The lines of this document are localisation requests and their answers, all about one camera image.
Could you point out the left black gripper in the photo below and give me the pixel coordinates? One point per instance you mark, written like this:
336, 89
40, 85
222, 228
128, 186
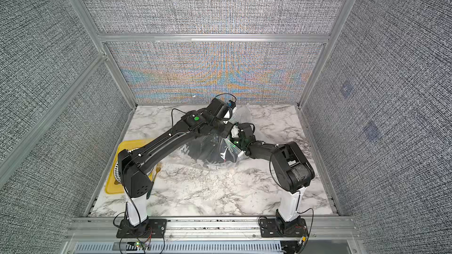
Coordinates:
226, 131

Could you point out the clear plastic vacuum bag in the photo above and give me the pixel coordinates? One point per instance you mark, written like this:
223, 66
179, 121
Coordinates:
219, 141

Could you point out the black white plaid shirt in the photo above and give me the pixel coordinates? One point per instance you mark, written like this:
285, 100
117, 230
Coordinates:
186, 149

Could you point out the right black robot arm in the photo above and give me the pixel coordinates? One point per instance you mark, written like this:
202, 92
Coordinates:
288, 165

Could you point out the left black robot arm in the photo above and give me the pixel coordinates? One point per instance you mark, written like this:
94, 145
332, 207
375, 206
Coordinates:
135, 166

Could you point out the white patterned plate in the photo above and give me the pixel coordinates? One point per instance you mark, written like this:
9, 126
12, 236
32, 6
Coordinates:
116, 173

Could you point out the yellow plastic tray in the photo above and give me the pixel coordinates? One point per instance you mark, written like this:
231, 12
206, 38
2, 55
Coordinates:
112, 186

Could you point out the green handled fork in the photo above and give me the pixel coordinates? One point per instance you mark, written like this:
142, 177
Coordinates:
153, 177

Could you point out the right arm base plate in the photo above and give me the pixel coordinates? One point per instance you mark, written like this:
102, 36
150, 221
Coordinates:
278, 228

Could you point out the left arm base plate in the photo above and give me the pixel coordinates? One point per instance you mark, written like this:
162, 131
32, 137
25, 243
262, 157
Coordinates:
141, 228

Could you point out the white slotted cable duct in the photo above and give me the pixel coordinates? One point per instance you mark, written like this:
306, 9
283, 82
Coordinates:
181, 247

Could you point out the aluminium front rail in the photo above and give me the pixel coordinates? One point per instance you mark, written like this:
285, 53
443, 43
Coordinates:
229, 228

